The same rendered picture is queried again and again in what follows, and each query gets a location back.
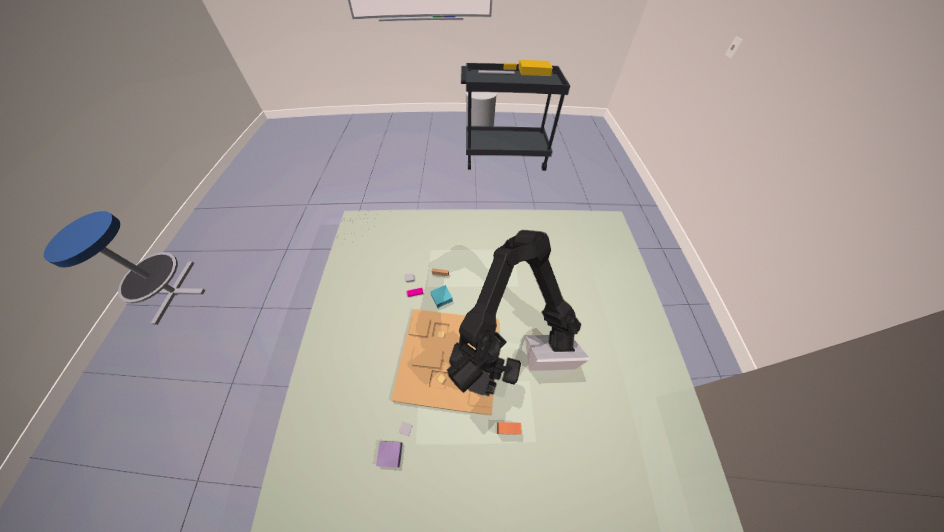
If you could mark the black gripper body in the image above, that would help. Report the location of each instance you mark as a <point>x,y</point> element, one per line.
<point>511,368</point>

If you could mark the teal block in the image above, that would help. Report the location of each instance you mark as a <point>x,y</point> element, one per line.
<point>441,296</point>

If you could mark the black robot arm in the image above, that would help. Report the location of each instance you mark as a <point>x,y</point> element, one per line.
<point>479,325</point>

